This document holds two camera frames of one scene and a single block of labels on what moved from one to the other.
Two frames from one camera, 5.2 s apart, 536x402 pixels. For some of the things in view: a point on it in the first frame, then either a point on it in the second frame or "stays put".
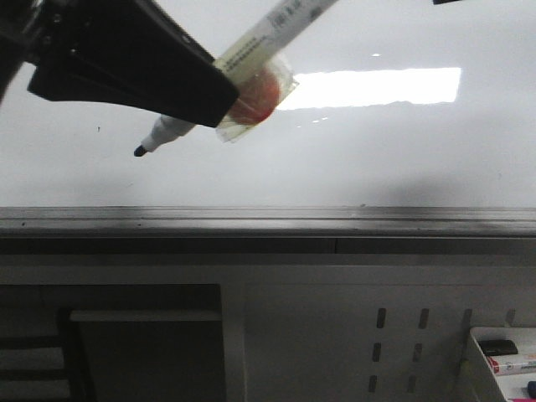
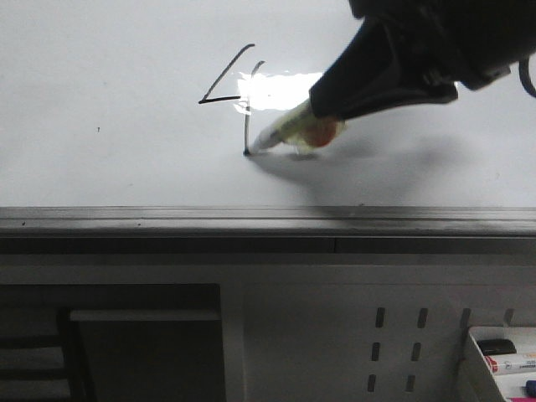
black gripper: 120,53 to 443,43
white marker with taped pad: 259,65 to 300,128
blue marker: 532,389 stays put
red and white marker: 506,364 stays put
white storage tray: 480,382 stays put
